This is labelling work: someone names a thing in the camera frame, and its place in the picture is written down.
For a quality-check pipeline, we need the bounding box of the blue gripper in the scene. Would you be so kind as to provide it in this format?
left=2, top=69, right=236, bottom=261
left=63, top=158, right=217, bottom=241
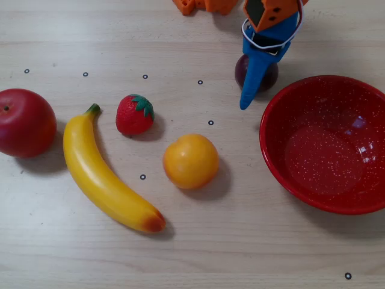
left=239, top=12, right=298, bottom=111

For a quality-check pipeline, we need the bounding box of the dark purple plum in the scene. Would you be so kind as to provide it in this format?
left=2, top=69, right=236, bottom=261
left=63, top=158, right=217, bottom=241
left=234, top=54, right=280, bottom=93

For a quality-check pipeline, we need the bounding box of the red speckled bowl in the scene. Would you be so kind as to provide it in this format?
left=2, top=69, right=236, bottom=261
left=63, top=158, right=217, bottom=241
left=259, top=75, right=385, bottom=216

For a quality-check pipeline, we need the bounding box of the orange round fruit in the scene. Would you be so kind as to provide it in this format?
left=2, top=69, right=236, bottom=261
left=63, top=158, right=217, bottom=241
left=162, top=133, right=220, bottom=190

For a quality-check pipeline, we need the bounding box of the red strawberry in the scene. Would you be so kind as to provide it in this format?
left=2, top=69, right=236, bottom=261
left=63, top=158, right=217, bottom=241
left=115, top=93, right=156, bottom=135

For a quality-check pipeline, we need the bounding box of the yellow banana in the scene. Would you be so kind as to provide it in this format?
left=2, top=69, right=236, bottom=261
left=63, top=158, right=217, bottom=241
left=63, top=103, right=167, bottom=234

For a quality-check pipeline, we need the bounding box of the red apple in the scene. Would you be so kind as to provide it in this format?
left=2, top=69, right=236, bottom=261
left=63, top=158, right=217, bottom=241
left=0, top=88, right=58, bottom=159

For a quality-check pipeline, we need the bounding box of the red white black servo wire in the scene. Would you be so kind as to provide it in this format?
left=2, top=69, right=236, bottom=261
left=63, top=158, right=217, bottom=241
left=241, top=0, right=305, bottom=51

